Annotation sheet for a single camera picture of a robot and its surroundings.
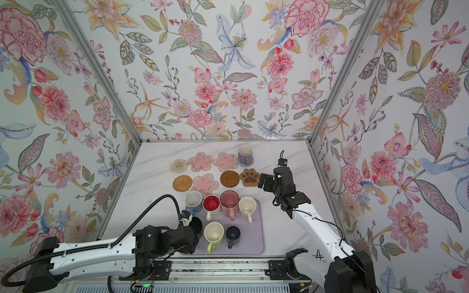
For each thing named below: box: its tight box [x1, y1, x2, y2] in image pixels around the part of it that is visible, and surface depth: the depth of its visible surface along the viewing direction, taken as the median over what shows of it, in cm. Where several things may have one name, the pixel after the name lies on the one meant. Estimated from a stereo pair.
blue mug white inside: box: [184, 190, 203, 218], surface depth 87 cm
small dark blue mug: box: [225, 225, 242, 250], surface depth 79 cm
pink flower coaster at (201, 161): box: [188, 151, 214, 173], surface depth 112 cm
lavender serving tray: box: [196, 198, 265, 256], surface depth 82 cm
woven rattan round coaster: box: [172, 174, 193, 193], surface depth 103 cm
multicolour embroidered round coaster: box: [170, 158, 189, 174], surface depth 110 cm
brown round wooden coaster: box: [219, 170, 240, 189], surface depth 105 cm
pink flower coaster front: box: [190, 173, 220, 198], surface depth 103 cm
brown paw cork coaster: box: [239, 167, 261, 187], surface depth 106 cm
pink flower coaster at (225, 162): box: [212, 151, 239, 173], surface depth 113 cm
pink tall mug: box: [219, 189, 240, 221], surface depth 86 cm
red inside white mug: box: [202, 194, 222, 222], surface depth 87 cm
